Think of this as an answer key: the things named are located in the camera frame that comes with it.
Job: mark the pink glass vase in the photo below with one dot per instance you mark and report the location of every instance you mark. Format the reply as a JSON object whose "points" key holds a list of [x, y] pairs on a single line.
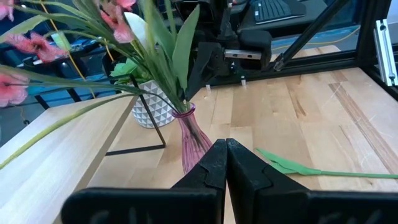
{"points": [[194, 143]]}

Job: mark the aluminium extrusion bracket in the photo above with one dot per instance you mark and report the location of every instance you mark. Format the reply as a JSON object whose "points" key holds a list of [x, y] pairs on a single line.
{"points": [[385, 53]]}

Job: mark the orange artificial tulip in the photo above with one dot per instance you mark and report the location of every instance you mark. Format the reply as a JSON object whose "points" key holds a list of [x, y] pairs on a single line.
{"points": [[295, 169]]}

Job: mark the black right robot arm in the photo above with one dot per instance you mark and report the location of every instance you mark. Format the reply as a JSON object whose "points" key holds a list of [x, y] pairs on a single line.
{"points": [[211, 18]]}

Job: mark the white artificial tulip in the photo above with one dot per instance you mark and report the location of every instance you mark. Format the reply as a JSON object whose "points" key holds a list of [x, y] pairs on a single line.
{"points": [[183, 46]]}

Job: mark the pink blossom flower bunch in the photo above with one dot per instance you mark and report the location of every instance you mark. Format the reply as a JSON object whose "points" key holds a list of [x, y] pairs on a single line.
{"points": [[40, 46]]}

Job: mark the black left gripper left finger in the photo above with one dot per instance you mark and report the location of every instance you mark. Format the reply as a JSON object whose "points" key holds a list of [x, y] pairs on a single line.
{"points": [[192, 205]]}

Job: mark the succulent in triangle-patterned pot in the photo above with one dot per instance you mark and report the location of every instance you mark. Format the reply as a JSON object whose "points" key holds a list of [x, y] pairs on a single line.
{"points": [[152, 105]]}

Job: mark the wooden shelf with black legs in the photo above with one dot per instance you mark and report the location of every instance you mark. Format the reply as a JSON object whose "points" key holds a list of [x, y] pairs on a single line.
{"points": [[46, 155]]}

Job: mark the black laptop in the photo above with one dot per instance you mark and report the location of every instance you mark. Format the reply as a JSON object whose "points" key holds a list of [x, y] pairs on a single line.
{"points": [[273, 9]]}

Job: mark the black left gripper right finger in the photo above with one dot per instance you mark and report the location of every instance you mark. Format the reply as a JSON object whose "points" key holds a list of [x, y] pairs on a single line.
{"points": [[280, 205]]}

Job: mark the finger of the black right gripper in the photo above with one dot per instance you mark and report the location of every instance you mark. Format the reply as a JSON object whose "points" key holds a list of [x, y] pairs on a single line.
{"points": [[200, 62], [214, 65]]}

